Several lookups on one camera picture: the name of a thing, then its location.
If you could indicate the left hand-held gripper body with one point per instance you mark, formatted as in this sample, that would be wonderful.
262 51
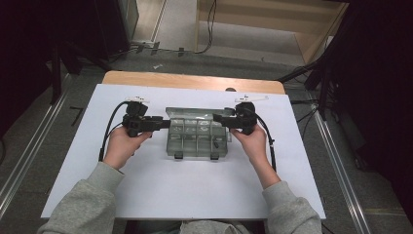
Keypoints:
136 120

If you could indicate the black metal stand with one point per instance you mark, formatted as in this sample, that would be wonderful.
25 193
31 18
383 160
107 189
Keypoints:
323 87
56 74

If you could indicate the smoky clear plastic organizer box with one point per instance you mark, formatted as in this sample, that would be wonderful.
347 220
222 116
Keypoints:
195 139

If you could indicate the small white scrap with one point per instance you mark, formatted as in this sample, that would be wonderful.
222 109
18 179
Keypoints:
157 66

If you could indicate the person's right hand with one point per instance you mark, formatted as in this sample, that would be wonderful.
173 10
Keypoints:
253 146

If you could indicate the light wooden shelf unit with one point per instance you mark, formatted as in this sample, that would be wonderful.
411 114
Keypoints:
311 42

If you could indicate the dark curtain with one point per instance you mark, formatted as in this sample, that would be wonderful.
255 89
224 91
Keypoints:
39 32
383 81

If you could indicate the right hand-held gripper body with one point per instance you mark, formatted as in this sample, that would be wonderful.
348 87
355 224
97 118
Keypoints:
245 118

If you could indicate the person's left hand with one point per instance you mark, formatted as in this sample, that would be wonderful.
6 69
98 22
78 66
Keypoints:
121 148

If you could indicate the wooden table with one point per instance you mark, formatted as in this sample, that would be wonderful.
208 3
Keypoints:
195 81

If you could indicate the metal floor rail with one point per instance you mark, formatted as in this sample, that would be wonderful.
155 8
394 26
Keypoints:
29 152
341 175

